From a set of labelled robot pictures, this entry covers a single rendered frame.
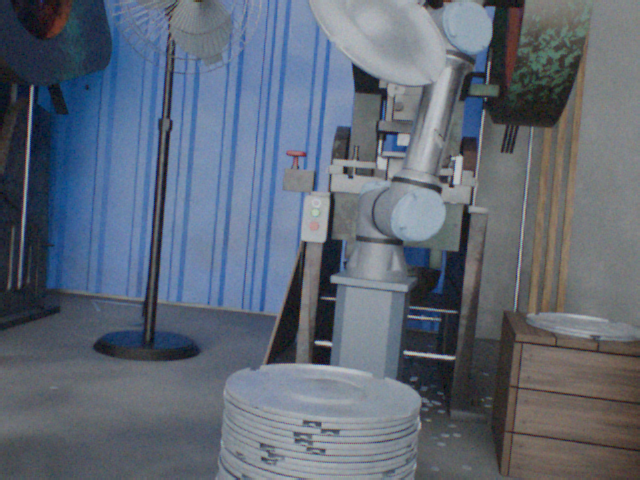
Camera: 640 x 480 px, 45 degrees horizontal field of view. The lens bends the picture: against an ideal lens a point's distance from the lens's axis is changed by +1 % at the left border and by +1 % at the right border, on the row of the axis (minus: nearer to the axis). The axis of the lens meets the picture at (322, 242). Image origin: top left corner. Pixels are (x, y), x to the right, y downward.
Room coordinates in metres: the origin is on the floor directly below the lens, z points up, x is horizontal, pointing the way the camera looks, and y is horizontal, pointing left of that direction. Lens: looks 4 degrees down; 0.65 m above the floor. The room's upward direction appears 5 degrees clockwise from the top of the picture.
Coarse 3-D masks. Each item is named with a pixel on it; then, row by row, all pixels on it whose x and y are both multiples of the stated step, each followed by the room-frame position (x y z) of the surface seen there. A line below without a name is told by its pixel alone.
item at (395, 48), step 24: (312, 0) 1.31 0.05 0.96; (336, 0) 1.34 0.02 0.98; (360, 0) 1.37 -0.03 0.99; (384, 0) 1.43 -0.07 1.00; (408, 0) 1.47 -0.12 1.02; (336, 24) 1.30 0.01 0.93; (360, 24) 1.33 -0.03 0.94; (384, 24) 1.37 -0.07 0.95; (408, 24) 1.42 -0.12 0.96; (432, 24) 1.46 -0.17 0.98; (336, 48) 1.27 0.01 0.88; (360, 48) 1.30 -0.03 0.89; (384, 48) 1.34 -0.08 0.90; (408, 48) 1.38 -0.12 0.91; (432, 48) 1.42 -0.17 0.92; (384, 72) 1.30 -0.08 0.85; (408, 72) 1.33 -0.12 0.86; (432, 72) 1.37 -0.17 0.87
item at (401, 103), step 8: (392, 88) 2.48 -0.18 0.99; (400, 88) 2.48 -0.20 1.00; (408, 88) 2.49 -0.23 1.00; (416, 88) 2.49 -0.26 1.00; (392, 96) 2.49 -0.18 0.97; (400, 96) 2.46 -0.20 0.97; (408, 96) 2.46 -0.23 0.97; (416, 96) 2.46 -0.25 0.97; (392, 104) 2.49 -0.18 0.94; (400, 104) 2.45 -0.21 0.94; (408, 104) 2.46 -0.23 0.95; (416, 104) 2.45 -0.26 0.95; (392, 112) 2.49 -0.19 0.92; (400, 112) 2.46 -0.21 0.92; (408, 112) 2.46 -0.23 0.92; (384, 120) 2.50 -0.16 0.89; (392, 120) 2.49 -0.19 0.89; (400, 120) 2.49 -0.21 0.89; (408, 120) 2.47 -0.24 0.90
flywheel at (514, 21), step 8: (512, 8) 2.84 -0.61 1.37; (520, 8) 2.55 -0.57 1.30; (512, 16) 2.84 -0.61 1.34; (520, 16) 2.54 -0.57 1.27; (512, 24) 2.84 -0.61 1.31; (520, 24) 2.79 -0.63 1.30; (512, 32) 2.83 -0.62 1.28; (512, 40) 2.82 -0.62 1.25; (504, 48) 2.88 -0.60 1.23; (512, 48) 2.81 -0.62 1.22; (504, 56) 2.86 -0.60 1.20; (512, 56) 2.79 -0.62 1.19; (504, 64) 2.83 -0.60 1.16; (512, 64) 2.77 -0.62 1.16; (504, 72) 2.80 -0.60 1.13; (504, 80) 2.77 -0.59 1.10; (504, 88) 2.75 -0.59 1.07; (504, 96) 2.72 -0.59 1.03
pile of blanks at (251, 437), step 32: (224, 416) 1.08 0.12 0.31; (256, 416) 1.00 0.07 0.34; (416, 416) 1.07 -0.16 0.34; (224, 448) 1.06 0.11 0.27; (256, 448) 1.02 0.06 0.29; (288, 448) 0.98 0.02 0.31; (320, 448) 0.99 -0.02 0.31; (352, 448) 0.98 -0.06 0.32; (384, 448) 1.00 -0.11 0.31; (416, 448) 1.07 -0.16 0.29
